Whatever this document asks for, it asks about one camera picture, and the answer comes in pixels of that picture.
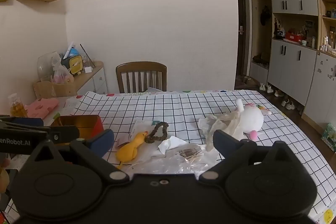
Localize red tin box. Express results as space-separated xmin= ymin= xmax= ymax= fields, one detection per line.
xmin=51 ymin=115 xmax=104 ymax=139

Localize white gauze cloth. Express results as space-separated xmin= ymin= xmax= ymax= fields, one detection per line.
xmin=198 ymin=111 xmax=247 ymax=152

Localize white plush unicorn toy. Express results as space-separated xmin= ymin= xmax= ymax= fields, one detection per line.
xmin=235 ymin=98 xmax=272 ymax=141

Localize brown hair scrunchie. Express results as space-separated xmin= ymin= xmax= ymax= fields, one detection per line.
xmin=145 ymin=122 xmax=169 ymax=144

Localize white tissue paper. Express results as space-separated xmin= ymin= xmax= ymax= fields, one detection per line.
xmin=158 ymin=136 xmax=187 ymax=155

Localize clear plastic bag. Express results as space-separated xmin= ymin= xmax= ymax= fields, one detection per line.
xmin=122 ymin=143 xmax=222 ymax=177

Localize yellow drink bottle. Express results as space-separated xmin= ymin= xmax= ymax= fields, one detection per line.
xmin=8 ymin=93 xmax=28 ymax=118

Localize wooden side cabinet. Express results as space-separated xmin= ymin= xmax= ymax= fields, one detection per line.
xmin=33 ymin=61 xmax=108 ymax=99

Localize checkered tablecloth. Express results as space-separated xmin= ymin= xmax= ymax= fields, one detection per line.
xmin=13 ymin=90 xmax=335 ymax=223

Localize plastic bag of items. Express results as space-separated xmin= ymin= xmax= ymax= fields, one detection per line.
xmin=51 ymin=52 xmax=74 ymax=84

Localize wooden chair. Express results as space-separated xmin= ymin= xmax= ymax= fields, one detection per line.
xmin=116 ymin=61 xmax=167 ymax=93

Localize yellow alarm clock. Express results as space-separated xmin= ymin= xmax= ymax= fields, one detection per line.
xmin=61 ymin=55 xmax=83 ymax=76

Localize white wall cabinets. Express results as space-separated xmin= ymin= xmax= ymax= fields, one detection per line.
xmin=249 ymin=0 xmax=335 ymax=132

